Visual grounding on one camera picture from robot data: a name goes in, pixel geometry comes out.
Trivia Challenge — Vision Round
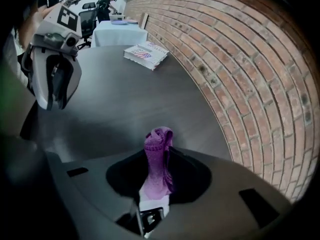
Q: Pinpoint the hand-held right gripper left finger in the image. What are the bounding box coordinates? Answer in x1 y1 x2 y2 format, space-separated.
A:
105 148 151 200

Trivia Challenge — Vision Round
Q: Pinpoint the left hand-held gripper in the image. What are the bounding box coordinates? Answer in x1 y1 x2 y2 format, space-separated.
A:
21 3 83 111

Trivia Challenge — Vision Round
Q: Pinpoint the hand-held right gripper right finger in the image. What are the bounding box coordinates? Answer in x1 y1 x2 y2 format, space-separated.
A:
163 145 213 206

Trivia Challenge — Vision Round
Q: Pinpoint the purple cloth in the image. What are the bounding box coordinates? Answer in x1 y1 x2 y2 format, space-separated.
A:
138 126 175 214

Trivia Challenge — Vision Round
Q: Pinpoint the person's left forearm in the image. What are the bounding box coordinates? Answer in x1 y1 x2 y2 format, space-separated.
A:
18 6 45 52

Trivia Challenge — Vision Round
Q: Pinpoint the black office chair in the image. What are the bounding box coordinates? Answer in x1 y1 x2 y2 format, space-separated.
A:
76 2 99 51

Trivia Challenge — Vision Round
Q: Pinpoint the table with pale blue tablecloth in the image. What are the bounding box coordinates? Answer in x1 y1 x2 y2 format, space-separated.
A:
90 20 149 49

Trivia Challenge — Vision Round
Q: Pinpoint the thick white book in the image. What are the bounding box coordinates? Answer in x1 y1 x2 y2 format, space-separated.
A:
122 40 170 72

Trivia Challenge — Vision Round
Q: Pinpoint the wooden board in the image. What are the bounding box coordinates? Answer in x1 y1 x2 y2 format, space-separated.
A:
139 12 150 30

